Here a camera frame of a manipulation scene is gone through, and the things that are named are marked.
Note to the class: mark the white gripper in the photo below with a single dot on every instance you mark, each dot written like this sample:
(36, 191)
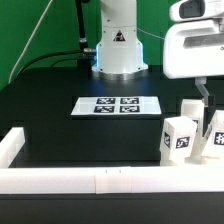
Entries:
(195, 49)

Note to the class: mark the white round stool seat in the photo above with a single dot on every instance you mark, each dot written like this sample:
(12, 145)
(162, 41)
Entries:
(196, 160)

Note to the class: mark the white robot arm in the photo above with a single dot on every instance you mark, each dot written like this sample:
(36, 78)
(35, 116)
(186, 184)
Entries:
(119, 54)

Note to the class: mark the white U-shaped fence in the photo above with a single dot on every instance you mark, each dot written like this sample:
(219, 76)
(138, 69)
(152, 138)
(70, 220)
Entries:
(104, 180)

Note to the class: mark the white marker tag board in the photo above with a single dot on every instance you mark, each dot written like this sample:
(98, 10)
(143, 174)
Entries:
(132, 105)

